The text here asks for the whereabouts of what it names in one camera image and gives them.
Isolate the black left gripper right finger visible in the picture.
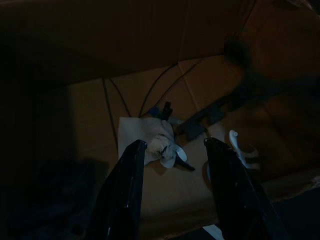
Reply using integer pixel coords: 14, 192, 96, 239
203, 136, 291, 240

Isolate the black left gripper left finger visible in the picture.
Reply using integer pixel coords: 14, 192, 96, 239
91, 139, 148, 240

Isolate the white tissue paper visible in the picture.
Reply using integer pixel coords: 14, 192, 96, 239
116, 115, 176, 171

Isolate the white paper scrap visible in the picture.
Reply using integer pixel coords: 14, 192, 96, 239
201, 224, 226, 240

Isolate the black curved plastic strip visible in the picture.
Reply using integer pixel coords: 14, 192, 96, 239
174, 152, 196, 172

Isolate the flat black bar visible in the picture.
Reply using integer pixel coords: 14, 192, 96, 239
175, 94, 241, 141

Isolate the brown cardboard box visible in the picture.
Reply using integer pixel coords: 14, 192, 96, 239
0, 0, 320, 240

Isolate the white plastic bracket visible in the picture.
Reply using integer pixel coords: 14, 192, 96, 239
228, 129, 261, 171

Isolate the white plastic propeller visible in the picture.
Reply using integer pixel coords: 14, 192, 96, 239
162, 146, 188, 170

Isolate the thin black cable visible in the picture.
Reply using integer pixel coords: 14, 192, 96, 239
102, 76, 121, 141
138, 62, 181, 118
151, 59, 202, 112

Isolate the black cable connector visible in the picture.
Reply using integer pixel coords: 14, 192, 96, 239
160, 100, 175, 121

